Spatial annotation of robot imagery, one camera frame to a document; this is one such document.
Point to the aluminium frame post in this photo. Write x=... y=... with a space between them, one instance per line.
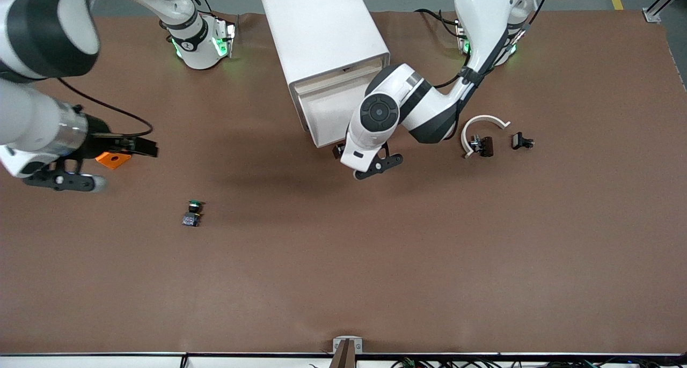
x=651 y=15

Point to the white table edge rail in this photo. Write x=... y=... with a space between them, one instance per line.
x=107 y=361

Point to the green push button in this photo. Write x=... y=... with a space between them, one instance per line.
x=192 y=214

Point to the brown paper table cover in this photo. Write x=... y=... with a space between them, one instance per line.
x=343 y=250

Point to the white drawer cabinet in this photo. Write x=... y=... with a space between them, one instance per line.
x=316 y=30

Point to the grey metal table bracket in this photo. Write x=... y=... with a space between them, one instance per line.
x=338 y=344

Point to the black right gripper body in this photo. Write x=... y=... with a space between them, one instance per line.
x=98 y=138

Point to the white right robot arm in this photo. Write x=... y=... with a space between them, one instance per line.
x=32 y=121

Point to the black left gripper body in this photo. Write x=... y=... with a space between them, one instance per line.
x=338 y=151

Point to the brown terminal block component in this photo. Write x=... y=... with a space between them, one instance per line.
x=486 y=146

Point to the small black switch component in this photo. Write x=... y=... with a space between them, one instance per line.
x=519 y=140

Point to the orange black box with hole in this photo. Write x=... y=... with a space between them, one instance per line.
x=114 y=161

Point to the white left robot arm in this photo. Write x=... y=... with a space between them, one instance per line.
x=413 y=100

